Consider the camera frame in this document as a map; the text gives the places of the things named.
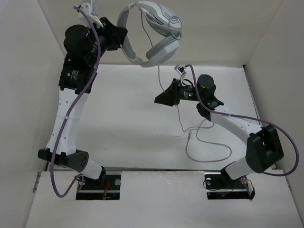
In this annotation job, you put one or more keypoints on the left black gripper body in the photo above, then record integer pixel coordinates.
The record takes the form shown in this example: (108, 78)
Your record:
(91, 57)

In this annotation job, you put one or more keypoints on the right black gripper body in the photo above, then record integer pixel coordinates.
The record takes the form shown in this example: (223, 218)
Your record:
(188, 93)

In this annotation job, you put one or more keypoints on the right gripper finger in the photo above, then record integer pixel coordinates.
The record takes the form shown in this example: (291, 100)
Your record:
(168, 99)
(174, 86)

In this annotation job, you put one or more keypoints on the white grey headphones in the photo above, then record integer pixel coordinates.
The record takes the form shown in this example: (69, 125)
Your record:
(162, 27)

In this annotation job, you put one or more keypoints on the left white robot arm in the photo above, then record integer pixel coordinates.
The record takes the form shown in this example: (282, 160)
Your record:
(73, 79)

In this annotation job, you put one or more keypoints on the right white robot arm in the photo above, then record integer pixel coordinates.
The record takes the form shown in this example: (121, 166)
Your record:
(263, 144)

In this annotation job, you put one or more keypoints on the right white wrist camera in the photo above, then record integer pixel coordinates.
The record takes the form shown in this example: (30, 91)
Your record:
(181, 71)

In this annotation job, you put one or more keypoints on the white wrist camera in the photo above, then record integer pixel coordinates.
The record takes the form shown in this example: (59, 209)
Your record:
(89, 7)
(181, 71)

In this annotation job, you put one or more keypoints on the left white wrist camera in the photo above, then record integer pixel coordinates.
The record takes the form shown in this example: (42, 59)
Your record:
(89, 7)

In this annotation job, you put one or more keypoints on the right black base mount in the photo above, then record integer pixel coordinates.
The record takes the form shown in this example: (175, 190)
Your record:
(219, 186)

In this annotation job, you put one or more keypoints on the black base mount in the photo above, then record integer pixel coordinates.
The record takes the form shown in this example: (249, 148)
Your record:
(219, 186)
(107, 188)

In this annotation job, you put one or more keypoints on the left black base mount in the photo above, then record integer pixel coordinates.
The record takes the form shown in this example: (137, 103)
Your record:
(107, 188)

